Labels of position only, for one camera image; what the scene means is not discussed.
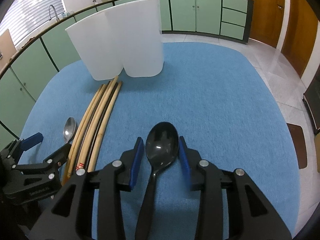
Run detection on orange red patterned chopstick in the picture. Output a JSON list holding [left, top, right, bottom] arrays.
[[67, 82, 110, 180]]

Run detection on black chopstick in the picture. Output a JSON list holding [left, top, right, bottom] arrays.
[[85, 83, 117, 170]]

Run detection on blue table mat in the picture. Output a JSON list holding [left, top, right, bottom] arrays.
[[18, 42, 302, 240]]

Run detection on window blinds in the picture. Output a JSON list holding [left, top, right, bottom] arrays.
[[1, 0, 65, 45]]

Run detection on brown floor mat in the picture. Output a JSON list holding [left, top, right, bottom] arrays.
[[287, 123, 308, 170]]

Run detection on small metal spoon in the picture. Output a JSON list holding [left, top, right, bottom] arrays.
[[63, 117, 77, 144]]

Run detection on dark glass cabinet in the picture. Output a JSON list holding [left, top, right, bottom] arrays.
[[303, 68, 320, 135]]

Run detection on wooden door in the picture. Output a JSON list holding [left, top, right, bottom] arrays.
[[281, 0, 318, 76], [249, 0, 285, 48]]

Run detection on black plastic spoon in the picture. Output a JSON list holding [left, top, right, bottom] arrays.
[[135, 122, 178, 239]]

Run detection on chrome sink faucet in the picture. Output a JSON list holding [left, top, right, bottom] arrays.
[[48, 4, 61, 22]]

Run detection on red-striped bamboo chopstick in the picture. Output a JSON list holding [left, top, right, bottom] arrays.
[[74, 75, 119, 171]]

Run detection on white plastic utensil holder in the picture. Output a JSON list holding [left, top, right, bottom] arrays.
[[66, 0, 164, 81]]

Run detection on plain-end bamboo chopstick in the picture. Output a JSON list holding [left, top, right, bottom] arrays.
[[61, 84, 107, 186]]

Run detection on green kitchen cabinets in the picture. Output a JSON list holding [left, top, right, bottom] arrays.
[[1, 0, 254, 147]]

